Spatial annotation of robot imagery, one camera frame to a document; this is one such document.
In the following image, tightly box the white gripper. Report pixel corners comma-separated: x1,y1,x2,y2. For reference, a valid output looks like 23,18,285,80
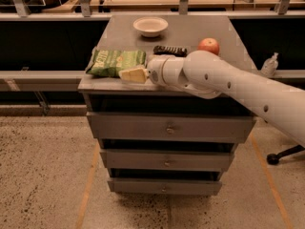
119,55,188,87

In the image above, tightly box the green jalapeno chip bag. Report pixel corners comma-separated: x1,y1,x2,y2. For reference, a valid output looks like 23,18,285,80
85,49,146,78

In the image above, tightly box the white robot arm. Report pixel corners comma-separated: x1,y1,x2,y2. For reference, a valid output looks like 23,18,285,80
119,51,305,146

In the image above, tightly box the red apple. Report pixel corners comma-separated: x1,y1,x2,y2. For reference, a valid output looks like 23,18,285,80
197,38,220,55

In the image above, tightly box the dark snack bar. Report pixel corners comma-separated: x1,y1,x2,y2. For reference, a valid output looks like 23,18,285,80
153,46,187,57

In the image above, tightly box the white bowl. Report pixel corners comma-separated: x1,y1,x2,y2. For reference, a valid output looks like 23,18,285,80
133,17,168,38

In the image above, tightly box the top grey drawer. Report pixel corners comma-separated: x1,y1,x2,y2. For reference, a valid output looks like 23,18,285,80
87,112,254,143

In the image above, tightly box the grey drawer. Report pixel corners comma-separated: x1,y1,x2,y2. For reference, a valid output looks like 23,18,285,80
87,112,254,143
107,177,222,196
101,149,234,172

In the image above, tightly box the grey drawer cabinet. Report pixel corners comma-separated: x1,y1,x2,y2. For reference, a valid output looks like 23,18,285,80
78,15,255,196

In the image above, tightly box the grey metal railing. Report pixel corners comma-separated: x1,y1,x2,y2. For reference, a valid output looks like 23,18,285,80
0,0,305,19

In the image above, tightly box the middle grey drawer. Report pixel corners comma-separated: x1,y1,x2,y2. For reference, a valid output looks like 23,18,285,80
101,149,234,172

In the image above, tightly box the bottom grey drawer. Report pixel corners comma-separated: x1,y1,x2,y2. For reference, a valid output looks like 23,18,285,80
107,177,222,196

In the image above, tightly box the clear sanitizer bottle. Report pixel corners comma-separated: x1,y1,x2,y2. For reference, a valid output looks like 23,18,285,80
260,52,278,77

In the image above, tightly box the black office chair base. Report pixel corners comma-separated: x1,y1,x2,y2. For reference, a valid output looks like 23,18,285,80
266,145,305,165

